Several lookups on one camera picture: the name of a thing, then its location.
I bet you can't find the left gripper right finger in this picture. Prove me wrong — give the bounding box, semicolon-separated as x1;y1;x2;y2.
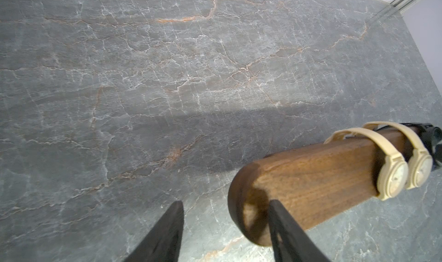
268;199;329;262

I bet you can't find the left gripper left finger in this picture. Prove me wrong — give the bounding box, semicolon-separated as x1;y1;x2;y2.
124;201;184;262

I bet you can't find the wooden watch stand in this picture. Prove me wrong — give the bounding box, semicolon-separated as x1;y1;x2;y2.
227;125;424;247

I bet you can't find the beige watch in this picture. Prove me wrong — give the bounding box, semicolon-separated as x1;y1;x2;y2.
323;127;410;202
363;121;433;190

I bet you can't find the black watch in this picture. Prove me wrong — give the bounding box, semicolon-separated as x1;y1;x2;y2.
392;122;442;171

